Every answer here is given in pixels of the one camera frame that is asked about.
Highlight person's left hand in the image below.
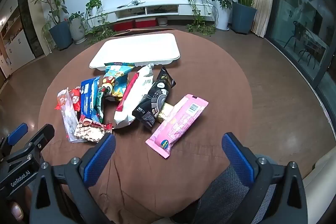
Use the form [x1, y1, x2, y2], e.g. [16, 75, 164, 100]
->
[8, 183, 33, 222]

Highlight blue snack packet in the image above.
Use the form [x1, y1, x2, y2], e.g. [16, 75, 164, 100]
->
[80, 76, 104, 122]

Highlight white and red snack packet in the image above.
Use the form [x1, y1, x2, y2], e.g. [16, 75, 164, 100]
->
[113, 63, 154, 130]

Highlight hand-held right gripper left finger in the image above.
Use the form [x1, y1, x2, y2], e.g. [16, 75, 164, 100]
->
[30, 133, 116, 224]

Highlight pink snack packet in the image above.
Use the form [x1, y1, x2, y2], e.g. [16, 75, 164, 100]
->
[145, 94, 209, 159]

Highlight glass sliding door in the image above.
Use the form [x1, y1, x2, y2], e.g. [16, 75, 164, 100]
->
[265, 0, 336, 98]

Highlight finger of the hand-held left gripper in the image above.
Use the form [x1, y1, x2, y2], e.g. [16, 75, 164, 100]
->
[0, 123, 29, 159]
[5, 124, 55, 165]

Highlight white foam tray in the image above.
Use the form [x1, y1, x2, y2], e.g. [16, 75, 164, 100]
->
[89, 33, 181, 71]

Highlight gold snack packet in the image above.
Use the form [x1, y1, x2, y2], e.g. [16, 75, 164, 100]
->
[155, 103, 175, 123]

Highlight small red white candy packet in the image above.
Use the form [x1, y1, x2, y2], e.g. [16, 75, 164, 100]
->
[73, 115, 113, 144]

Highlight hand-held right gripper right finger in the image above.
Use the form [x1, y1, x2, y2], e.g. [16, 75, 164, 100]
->
[222, 132, 309, 224]

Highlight cream chair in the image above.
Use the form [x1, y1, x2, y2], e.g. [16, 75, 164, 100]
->
[302, 150, 336, 205]

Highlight clear snack packet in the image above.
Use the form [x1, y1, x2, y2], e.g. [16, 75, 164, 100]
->
[58, 87, 87, 143]

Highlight plant in white ribbed pot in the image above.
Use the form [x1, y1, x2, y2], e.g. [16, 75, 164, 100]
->
[69, 12, 87, 44]

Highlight tall plant in dark pot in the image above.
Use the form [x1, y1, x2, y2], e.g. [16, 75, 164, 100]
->
[32, 0, 73, 51]

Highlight trailing vine plant on stand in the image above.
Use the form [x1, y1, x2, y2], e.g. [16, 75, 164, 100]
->
[85, 0, 117, 44]

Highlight white floating television cabinet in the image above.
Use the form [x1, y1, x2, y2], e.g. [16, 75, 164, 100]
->
[104, 0, 218, 22]

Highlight bushy plant in white pot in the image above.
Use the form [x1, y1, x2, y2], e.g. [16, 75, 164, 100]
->
[210, 0, 234, 31]

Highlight panda print snack packet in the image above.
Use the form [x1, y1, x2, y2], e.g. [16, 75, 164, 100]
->
[102, 63, 135, 102]

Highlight green snack packet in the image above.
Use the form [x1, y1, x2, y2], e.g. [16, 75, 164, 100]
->
[94, 80, 106, 119]

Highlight person's grey trousers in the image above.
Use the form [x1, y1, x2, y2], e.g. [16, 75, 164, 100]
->
[196, 153, 279, 224]

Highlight red storage box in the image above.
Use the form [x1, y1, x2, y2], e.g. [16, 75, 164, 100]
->
[113, 22, 135, 31]
[135, 19, 156, 28]

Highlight black snack packet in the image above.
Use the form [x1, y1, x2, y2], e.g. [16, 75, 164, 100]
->
[132, 67, 176, 131]

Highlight black outdoor chair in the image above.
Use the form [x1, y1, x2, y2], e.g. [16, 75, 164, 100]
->
[285, 21, 315, 62]

